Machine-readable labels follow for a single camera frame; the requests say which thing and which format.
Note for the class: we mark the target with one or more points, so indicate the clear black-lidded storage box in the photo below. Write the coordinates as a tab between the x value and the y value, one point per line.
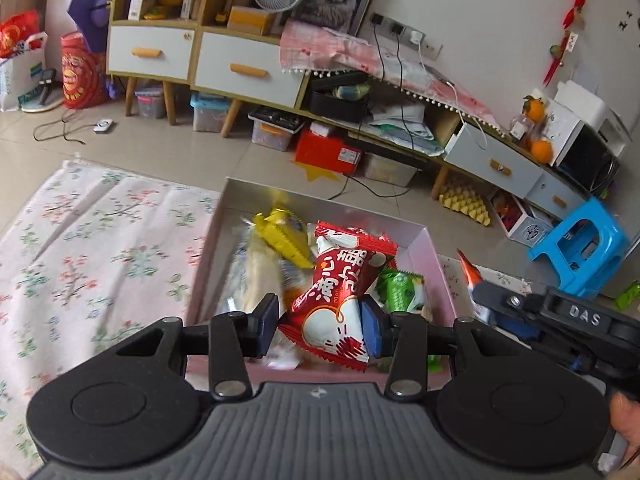
275	130

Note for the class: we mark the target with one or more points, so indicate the orange fruit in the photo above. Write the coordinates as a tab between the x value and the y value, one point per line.
534	109
541	151

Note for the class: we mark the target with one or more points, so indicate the yellow egg tray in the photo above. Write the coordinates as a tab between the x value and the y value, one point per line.
465	202

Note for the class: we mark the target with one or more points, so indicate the person's right hand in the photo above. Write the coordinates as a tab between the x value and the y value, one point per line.
625	420

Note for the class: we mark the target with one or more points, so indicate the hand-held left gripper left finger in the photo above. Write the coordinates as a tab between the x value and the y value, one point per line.
267	325

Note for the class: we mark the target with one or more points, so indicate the small green snack packet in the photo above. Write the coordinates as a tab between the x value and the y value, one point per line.
435	364

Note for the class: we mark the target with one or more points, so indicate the low wooden media stand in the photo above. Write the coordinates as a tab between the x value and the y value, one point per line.
492	162

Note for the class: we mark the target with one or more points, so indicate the red plastic bag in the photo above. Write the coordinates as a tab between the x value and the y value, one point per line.
17	32

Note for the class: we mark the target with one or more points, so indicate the red cardboard box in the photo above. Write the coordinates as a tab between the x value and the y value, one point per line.
325	152

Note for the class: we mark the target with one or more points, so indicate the pink checked cloth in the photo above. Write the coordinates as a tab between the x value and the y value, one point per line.
350	50

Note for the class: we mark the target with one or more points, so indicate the stack of papers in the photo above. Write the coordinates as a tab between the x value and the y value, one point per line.
400	127

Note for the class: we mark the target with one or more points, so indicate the wooden cabinet white drawer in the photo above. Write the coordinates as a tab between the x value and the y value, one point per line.
150	52
245	70

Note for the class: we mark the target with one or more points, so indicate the white toy box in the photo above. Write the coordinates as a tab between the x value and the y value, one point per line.
525	222

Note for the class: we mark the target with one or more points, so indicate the blue plastic stool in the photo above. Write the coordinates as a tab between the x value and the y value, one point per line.
580	255

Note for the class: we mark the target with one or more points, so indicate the clear blue-lidded storage box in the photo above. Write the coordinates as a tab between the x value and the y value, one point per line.
210	112

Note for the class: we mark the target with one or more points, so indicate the clear snack packet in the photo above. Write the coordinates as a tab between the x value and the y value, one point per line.
285	355

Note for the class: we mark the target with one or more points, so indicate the white power adapter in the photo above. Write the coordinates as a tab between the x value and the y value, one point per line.
103	126

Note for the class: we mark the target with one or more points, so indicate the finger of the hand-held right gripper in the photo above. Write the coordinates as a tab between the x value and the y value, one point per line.
510	301
520	327

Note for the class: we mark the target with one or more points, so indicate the small red snack packet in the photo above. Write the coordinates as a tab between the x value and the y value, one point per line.
469	271

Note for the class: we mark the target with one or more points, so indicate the black microwave oven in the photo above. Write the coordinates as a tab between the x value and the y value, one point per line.
587	160

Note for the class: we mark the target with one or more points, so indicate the black power plug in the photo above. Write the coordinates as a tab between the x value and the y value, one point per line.
397	27
378	20

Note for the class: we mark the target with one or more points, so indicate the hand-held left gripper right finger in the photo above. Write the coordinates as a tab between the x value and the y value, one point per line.
371	327

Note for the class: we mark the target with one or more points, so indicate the yellow snack packet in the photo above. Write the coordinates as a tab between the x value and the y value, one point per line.
282	235

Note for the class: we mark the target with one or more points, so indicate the long beige snack packet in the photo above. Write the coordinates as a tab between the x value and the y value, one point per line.
257	275

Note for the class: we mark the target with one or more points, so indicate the purple hat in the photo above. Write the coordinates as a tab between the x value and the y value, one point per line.
87	7

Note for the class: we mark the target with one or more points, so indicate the brown cardboard box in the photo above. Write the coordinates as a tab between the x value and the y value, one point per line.
248	20

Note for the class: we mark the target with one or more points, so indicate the white shopping bag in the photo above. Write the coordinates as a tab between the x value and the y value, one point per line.
15	80

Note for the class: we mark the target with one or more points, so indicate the black case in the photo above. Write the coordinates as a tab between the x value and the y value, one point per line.
335	105

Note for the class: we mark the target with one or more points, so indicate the floral blanket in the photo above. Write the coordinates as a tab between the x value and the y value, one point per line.
90	270

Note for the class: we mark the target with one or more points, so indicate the pink cardboard box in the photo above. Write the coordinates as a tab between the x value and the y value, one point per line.
435	270

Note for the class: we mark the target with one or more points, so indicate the red hanging ornament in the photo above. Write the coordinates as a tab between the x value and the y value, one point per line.
575	5

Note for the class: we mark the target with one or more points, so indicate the red white snack packet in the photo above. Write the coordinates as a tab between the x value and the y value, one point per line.
340	285

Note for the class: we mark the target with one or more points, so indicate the red gift bag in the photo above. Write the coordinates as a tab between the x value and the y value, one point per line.
82	75

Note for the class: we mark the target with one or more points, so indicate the yellow star sticker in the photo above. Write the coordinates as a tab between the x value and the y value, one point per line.
315	172

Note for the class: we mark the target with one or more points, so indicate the small white box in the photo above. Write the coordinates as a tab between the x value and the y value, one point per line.
136	6

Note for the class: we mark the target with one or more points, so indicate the light green snack packet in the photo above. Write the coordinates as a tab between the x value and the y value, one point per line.
629	295

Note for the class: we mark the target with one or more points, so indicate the white charger plug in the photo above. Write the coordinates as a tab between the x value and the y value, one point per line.
417	38

